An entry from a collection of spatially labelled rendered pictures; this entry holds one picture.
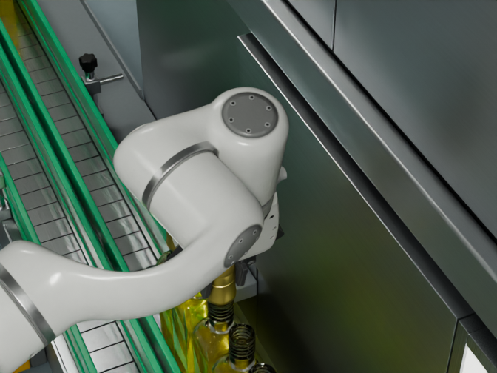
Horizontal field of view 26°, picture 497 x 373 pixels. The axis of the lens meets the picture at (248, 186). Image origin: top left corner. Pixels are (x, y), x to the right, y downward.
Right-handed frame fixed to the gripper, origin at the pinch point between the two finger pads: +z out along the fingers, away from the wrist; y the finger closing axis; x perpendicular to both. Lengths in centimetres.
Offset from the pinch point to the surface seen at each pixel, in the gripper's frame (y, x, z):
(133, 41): -25, -88, 68
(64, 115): -1, -60, 47
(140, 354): 6.1, -6.0, 28.9
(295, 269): -11.8, -2.0, 10.2
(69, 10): -12, -89, 55
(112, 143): -4, -42, 34
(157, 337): 4.1, -5.3, 23.8
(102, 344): 9.3, -11.6, 34.2
